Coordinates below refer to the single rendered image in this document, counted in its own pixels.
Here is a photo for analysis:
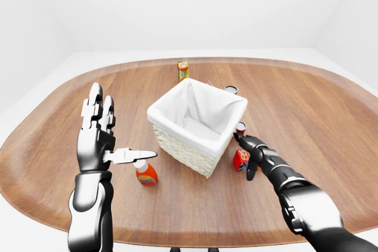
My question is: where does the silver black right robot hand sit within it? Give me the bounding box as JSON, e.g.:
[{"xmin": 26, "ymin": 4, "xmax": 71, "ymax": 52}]
[{"xmin": 233, "ymin": 132, "xmax": 281, "ymax": 182}]

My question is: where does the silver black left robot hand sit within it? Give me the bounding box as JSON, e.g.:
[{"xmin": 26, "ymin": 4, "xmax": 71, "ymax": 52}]
[{"xmin": 77, "ymin": 82, "xmax": 158, "ymax": 174}]

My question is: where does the red printed butter box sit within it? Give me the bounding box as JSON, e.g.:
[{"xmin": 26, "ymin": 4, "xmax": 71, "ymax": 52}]
[{"xmin": 232, "ymin": 149, "xmax": 252, "ymax": 173}]

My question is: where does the white wicker basket cloth lining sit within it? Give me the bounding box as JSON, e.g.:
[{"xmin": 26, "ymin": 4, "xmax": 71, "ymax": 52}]
[{"xmin": 146, "ymin": 77, "xmax": 249, "ymax": 179}]

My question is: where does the orange bottle white cap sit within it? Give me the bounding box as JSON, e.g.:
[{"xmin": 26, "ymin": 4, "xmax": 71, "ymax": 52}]
[{"xmin": 133, "ymin": 159, "xmax": 158, "ymax": 187}]

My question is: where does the orange juice carton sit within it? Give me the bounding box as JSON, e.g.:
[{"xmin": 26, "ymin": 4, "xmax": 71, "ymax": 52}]
[{"xmin": 177, "ymin": 59, "xmax": 190, "ymax": 83}]

